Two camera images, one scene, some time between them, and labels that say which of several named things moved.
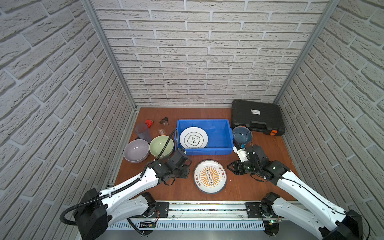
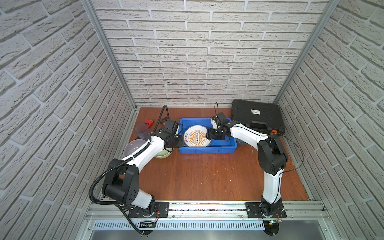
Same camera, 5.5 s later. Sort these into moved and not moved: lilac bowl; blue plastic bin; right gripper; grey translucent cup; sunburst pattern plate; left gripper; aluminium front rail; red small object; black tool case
Moved: sunburst pattern plate; left gripper; right gripper
Not moved: grey translucent cup; lilac bowl; red small object; black tool case; aluminium front rail; blue plastic bin
